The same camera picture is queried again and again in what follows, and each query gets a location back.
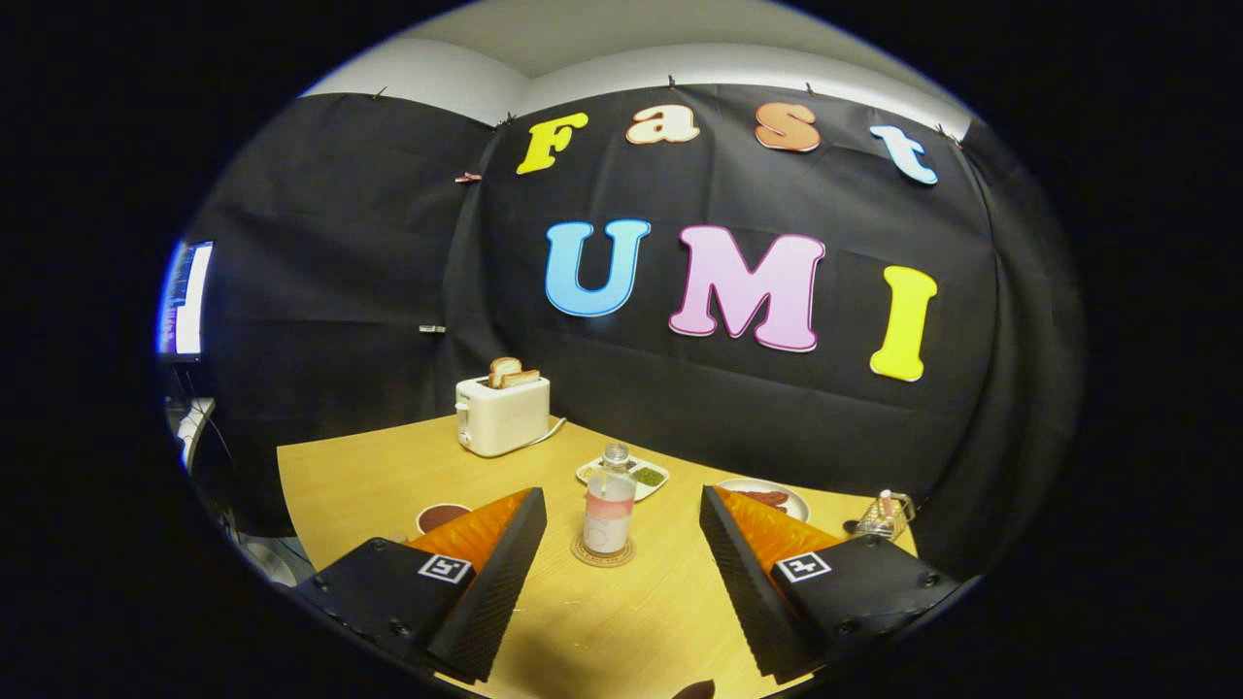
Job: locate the wooden table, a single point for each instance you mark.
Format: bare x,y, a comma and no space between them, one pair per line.
388,466

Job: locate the round wooden coaster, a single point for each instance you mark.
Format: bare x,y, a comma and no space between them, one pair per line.
602,560

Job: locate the white divided sauce dish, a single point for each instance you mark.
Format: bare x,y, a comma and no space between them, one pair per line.
649,476

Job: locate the clear juice bottle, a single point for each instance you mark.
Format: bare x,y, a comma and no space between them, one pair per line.
610,510

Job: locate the computer monitor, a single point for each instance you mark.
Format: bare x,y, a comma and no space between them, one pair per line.
186,301

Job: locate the toasted bread slice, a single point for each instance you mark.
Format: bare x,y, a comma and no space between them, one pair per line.
502,367
524,379

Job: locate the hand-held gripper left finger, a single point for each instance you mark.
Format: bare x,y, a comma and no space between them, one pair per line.
505,573

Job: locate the round white plate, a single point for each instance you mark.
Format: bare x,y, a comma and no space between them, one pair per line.
798,505

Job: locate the white toaster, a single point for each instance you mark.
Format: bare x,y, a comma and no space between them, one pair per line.
505,417

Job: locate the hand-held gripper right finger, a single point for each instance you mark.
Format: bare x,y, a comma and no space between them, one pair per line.
743,582

